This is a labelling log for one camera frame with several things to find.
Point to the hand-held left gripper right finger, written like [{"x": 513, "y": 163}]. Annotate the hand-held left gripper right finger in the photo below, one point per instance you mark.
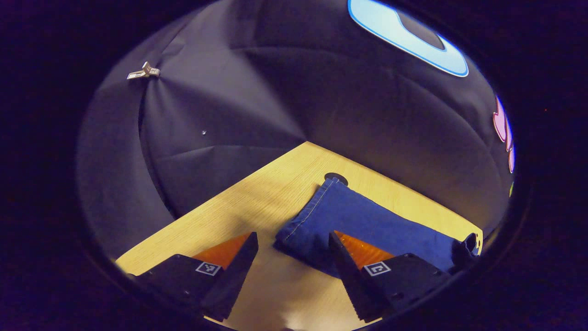
[{"x": 349, "y": 276}]

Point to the black backdrop cloth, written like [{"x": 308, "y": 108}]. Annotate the black backdrop cloth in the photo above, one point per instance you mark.
[{"x": 285, "y": 82}]

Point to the blue jeans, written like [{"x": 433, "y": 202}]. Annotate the blue jeans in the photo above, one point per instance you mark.
[{"x": 363, "y": 216}]

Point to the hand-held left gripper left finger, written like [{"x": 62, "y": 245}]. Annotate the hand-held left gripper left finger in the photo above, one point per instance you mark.
[{"x": 236, "y": 276}]

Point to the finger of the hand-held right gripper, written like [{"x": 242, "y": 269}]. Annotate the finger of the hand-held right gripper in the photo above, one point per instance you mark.
[{"x": 464, "y": 255}]

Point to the small white clip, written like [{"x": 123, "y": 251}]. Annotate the small white clip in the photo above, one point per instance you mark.
[{"x": 146, "y": 71}]

